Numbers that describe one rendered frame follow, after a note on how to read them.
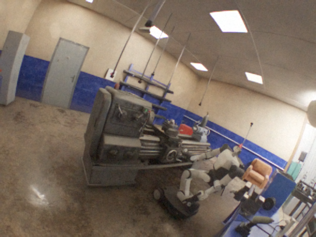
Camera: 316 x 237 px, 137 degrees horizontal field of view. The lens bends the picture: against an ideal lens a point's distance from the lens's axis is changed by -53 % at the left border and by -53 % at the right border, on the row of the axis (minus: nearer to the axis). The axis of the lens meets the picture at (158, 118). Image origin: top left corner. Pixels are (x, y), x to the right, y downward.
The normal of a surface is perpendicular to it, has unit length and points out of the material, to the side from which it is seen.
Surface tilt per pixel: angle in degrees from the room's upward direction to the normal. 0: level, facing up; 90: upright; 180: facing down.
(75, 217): 0
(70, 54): 90
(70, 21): 90
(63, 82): 90
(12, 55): 90
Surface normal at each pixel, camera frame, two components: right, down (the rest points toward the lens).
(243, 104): -0.73, -0.19
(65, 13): 0.57, 0.36
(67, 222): 0.38, -0.91
